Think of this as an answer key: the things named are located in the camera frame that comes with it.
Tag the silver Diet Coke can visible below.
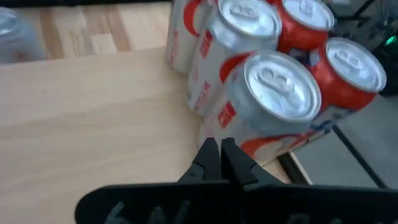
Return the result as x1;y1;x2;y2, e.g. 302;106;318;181
196;50;322;166
164;0;218;74
185;0;282;116

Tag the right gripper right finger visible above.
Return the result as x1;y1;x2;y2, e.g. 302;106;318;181
222;138;398;224

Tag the red Fanta strawberry can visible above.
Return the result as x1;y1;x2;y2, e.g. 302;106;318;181
273;0;336;60
306;37;387;131

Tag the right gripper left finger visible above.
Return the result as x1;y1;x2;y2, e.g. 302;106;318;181
74;138;242;224

